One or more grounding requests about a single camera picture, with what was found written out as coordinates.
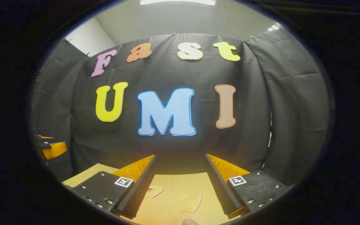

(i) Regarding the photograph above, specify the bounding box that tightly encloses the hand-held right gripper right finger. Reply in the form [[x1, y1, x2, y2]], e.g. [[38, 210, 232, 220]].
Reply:
[[205, 154, 294, 219]]

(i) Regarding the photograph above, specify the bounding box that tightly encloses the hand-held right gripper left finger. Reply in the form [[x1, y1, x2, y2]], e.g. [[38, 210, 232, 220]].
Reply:
[[64, 154, 157, 219]]

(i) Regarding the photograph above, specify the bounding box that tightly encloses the orange T-shirt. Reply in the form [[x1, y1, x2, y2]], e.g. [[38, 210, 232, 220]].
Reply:
[[136, 186, 204, 225]]

